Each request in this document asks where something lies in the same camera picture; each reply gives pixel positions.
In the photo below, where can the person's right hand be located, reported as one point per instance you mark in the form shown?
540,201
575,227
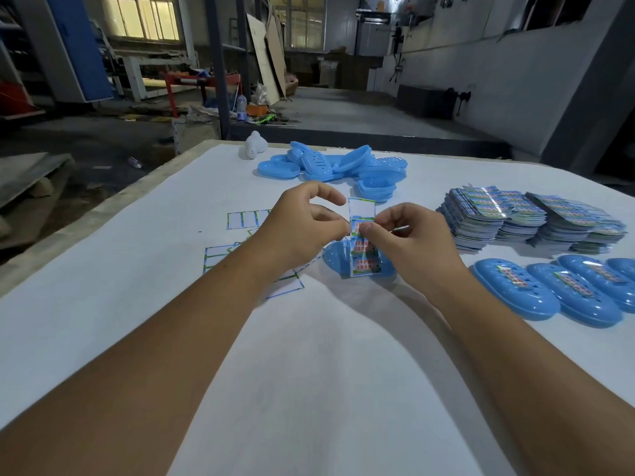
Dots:
416,252

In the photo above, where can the person's left forearm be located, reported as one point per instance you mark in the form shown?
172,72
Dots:
134,376

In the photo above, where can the wide window with grid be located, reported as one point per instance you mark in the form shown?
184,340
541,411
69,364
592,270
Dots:
302,24

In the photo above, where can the large bright window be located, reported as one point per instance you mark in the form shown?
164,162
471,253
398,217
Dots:
141,17

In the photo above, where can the black box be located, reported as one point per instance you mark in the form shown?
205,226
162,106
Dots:
425,102

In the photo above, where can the wooden pallet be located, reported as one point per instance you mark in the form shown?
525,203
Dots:
30,178

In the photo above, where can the stacks of colourful sticker sheets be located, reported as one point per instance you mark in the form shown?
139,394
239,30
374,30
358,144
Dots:
474,218

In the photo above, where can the grey slanted pillar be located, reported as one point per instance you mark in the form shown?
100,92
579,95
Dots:
590,94

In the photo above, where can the green-edged sticker sheet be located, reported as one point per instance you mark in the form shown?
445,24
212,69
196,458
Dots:
361,208
287,287
243,219

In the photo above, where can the plastic bottle on floor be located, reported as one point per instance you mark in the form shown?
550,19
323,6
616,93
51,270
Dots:
135,163

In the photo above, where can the pile of blue soap dishes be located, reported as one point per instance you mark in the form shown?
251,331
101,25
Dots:
317,166

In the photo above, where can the clear water bottle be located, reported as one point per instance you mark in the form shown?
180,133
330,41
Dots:
241,109

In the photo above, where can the white plastic bag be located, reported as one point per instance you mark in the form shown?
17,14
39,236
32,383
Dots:
259,94

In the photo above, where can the orange box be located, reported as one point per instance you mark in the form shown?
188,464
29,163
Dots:
257,110

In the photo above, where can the red metal table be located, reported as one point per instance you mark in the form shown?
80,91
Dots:
186,79

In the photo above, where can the thin dark steel post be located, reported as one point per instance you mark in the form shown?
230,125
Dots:
243,44

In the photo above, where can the silver machine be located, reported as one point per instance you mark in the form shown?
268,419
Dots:
377,39

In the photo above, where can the wicker basket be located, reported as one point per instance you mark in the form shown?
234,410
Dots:
292,86

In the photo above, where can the blue and white machine cabinet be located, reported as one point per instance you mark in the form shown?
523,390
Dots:
82,49

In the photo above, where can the small white plastic figure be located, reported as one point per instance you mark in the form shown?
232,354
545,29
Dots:
256,144

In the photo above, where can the white backing sheet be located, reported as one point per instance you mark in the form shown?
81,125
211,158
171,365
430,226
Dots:
213,257

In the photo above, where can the brown leaning board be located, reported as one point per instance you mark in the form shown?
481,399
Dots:
277,54

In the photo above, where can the black wall plug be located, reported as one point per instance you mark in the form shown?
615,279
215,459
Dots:
462,97

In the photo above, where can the person's left hand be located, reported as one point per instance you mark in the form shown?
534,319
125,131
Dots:
297,237

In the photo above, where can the person's right forearm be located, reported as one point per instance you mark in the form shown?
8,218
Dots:
541,386

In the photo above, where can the pale wooden crate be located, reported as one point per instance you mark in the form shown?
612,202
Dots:
196,138

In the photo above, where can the pale leaning plywood board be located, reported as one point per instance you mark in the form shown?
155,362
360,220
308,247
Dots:
263,59

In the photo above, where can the white metal workbench frame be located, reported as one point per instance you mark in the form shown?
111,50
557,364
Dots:
134,79

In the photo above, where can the thick dark steel post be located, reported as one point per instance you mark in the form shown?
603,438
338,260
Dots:
218,69

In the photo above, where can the blue plastic box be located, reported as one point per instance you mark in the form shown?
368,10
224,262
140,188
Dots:
624,267
526,302
622,292
333,258
590,309

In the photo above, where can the green tool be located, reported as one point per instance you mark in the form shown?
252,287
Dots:
265,119

